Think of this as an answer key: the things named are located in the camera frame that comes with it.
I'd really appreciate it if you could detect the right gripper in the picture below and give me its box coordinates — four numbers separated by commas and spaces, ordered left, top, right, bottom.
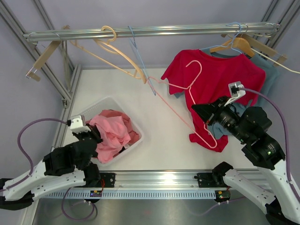
192, 95, 249, 143

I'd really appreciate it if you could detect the light pink t shirt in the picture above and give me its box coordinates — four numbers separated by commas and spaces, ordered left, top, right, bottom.
88, 115, 131, 164

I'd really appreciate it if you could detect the pink wire hanger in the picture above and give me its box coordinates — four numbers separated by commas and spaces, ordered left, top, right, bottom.
147, 60, 218, 149

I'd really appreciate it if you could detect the red t shirt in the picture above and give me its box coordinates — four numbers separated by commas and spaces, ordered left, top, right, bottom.
161, 50, 266, 152

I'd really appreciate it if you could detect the beige plastic hanger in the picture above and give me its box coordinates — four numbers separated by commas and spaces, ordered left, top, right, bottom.
69, 25, 147, 84

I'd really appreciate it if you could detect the light blue wire hanger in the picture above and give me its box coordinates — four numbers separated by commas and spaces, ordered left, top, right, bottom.
128, 26, 157, 96

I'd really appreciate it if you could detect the dusty pink t shirt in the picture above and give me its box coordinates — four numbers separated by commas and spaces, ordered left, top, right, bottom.
99, 110, 140, 146

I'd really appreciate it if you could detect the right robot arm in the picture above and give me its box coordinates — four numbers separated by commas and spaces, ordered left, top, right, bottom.
191, 97, 300, 225

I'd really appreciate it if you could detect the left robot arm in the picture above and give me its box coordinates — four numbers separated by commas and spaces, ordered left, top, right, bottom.
0, 125, 102, 210

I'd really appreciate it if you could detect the grey blue t shirt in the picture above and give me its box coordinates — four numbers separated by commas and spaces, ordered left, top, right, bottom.
174, 49, 280, 140

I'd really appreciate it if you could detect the left wooden clip hanger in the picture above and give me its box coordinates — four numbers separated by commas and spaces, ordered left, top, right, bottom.
25, 32, 71, 89

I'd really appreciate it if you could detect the wooden clip hanger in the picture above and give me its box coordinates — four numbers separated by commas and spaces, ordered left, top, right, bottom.
238, 34, 288, 64
25, 32, 71, 89

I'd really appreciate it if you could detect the right wooden clip hanger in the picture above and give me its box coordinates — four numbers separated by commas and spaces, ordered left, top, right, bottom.
238, 34, 288, 64

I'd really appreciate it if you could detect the white laundry basket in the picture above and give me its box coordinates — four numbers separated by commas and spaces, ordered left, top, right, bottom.
71, 97, 143, 166

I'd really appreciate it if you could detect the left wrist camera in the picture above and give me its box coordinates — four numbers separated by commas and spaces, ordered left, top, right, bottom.
67, 115, 91, 134

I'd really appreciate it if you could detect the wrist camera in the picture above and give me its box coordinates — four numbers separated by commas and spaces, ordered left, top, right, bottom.
67, 115, 91, 134
225, 81, 246, 106

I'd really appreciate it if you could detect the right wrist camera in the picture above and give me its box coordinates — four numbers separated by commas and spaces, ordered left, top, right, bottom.
225, 81, 246, 106

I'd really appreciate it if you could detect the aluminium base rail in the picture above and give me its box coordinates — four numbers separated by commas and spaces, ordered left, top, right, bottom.
30, 170, 285, 190

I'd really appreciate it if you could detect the white slotted cable duct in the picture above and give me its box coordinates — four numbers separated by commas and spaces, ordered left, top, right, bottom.
44, 189, 216, 199

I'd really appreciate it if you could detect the metal hanging rail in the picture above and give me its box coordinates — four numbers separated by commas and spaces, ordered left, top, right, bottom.
23, 22, 281, 42

